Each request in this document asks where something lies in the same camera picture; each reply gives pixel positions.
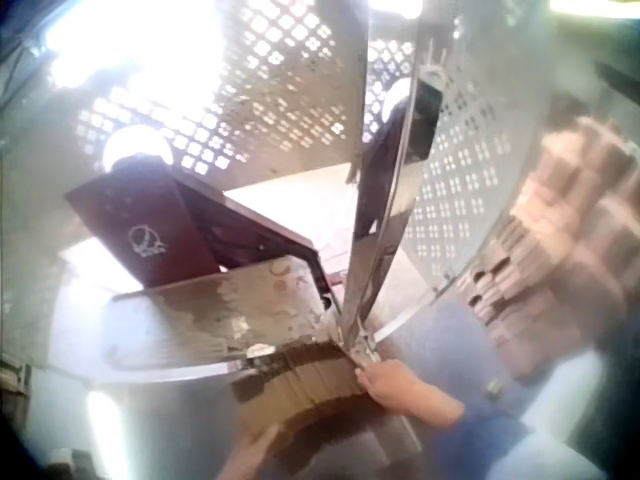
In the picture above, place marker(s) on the curved perforated metal guard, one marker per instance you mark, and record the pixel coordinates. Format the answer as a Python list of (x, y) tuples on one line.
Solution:
[(470, 165)]

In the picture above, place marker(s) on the stack of brown cardboard sheets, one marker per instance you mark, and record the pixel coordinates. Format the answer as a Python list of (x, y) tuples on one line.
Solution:
[(310, 390)]

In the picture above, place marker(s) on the worn metal feed table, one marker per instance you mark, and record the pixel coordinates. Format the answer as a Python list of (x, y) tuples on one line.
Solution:
[(225, 310)]

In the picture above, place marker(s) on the person's left fingers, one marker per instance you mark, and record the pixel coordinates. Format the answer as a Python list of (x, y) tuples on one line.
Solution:
[(267, 437)]

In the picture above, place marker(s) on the person's right fingers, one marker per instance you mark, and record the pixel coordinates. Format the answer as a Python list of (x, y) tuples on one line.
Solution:
[(371, 379)]

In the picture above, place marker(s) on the large perforated metal guard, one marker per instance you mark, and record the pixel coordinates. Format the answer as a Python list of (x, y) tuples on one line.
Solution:
[(240, 75)]

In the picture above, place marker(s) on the person's left hand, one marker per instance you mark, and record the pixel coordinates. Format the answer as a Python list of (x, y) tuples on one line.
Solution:
[(250, 457)]

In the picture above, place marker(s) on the heap of stacked cardboard blanks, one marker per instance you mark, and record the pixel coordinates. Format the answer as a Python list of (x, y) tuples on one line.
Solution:
[(555, 260)]

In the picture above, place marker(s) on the maroon machine housing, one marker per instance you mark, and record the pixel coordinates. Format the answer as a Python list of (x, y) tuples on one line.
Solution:
[(165, 230)]

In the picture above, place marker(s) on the shiny metal guard door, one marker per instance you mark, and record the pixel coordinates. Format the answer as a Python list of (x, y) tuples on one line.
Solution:
[(380, 210)]

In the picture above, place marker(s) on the person's right hand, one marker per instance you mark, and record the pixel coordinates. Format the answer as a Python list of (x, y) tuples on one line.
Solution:
[(405, 387)]

